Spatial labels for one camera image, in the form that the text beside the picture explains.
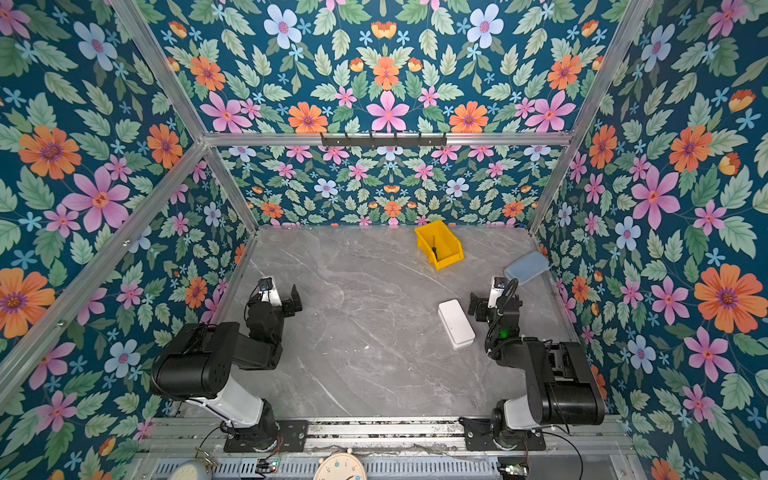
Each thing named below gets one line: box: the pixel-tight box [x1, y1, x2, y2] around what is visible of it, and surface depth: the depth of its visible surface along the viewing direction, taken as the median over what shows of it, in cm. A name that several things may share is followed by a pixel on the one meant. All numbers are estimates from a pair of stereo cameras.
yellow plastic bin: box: [414, 220, 465, 271], surface depth 110 cm
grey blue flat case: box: [504, 251, 553, 285], surface depth 107 cm
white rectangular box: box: [437, 299, 475, 349], surface depth 90 cm
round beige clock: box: [313, 448, 367, 480], surface depth 69 cm
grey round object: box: [167, 460, 214, 480], surface depth 67 cm
